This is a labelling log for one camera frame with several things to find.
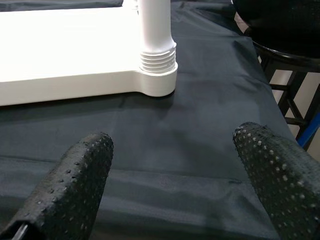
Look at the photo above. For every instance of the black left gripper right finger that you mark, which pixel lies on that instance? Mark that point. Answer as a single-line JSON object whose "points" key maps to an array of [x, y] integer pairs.
{"points": [[282, 185]]}

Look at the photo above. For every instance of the black tablecloth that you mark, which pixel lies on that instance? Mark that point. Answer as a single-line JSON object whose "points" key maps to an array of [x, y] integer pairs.
{"points": [[175, 150]]}

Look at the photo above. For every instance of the white plastic table leg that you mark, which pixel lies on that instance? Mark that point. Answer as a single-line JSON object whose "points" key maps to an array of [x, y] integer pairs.
{"points": [[155, 25]]}

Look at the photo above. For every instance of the white plastic table top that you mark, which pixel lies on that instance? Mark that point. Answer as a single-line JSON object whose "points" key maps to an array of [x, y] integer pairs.
{"points": [[62, 50]]}

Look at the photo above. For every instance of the black stool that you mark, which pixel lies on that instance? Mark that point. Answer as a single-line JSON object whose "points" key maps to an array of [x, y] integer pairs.
{"points": [[287, 53]]}

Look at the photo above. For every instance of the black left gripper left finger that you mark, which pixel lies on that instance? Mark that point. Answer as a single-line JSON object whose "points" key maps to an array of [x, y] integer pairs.
{"points": [[67, 190]]}

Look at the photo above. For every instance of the black pan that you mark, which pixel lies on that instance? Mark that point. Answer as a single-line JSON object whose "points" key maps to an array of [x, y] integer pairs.
{"points": [[275, 20]]}

